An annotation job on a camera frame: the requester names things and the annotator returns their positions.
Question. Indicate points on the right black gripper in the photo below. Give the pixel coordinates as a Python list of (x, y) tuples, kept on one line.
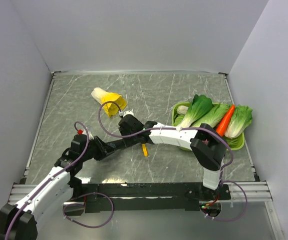
[(123, 133)]

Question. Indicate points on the aluminium frame rail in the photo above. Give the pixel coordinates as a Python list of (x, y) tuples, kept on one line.
[(255, 191)]

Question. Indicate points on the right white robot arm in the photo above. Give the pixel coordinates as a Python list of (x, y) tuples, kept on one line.
[(206, 144)]

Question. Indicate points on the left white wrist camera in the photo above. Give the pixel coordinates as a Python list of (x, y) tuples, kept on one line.
[(87, 132)]

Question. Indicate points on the black remote control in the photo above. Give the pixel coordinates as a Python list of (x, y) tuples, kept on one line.
[(122, 145)]

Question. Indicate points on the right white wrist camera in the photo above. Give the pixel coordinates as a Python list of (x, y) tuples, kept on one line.
[(125, 113)]

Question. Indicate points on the green plastic tray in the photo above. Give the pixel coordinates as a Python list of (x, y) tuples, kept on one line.
[(235, 144)]

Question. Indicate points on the light green napa cabbage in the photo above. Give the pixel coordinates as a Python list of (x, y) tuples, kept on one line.
[(214, 116)]

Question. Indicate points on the yellow toy cabbage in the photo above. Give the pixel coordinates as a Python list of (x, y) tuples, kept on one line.
[(114, 101)]

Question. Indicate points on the dark green bok choy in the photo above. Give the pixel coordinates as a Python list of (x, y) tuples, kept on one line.
[(198, 107)]

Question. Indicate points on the orange toy carrot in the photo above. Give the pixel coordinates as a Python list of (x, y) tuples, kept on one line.
[(222, 127)]

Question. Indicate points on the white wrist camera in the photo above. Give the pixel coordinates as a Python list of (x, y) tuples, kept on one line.
[(125, 113), (87, 132)]

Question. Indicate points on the yellow handled screwdriver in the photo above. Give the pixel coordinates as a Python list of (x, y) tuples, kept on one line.
[(144, 149)]

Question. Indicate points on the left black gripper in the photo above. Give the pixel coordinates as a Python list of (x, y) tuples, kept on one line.
[(100, 145)]

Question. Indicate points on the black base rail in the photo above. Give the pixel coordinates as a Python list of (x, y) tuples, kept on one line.
[(188, 196)]

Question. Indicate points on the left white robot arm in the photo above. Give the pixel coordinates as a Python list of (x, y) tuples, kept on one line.
[(22, 220)]

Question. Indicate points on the green lettuce toy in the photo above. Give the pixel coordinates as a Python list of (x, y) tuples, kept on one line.
[(241, 118)]

